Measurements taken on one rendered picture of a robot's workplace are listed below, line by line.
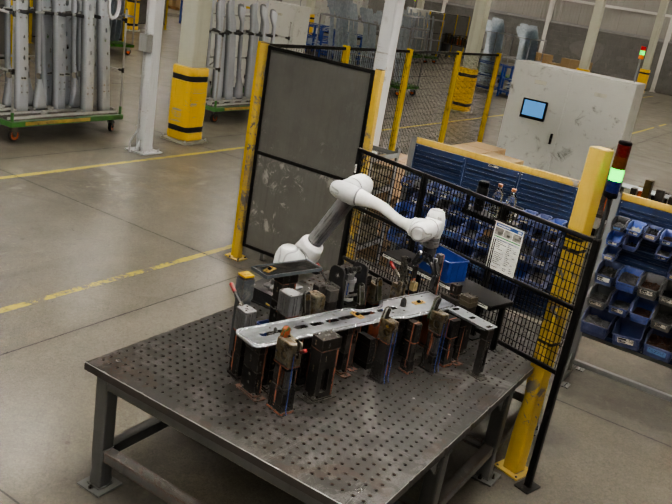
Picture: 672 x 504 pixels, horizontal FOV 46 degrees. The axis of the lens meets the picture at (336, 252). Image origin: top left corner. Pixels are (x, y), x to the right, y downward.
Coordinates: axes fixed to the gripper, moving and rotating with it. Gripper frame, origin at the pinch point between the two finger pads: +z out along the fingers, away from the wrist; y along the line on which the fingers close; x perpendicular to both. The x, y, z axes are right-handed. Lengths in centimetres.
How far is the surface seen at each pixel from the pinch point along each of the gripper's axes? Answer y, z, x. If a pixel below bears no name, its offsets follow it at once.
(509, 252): 13, -16, 55
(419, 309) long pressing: 7.2, 13.2, -6.4
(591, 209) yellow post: 52, -54, 62
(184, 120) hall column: -729, 80, 281
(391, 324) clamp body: 21.3, 9.4, -42.8
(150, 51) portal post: -680, -21, 191
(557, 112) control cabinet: -323, -30, 591
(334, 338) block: 21, 10, -80
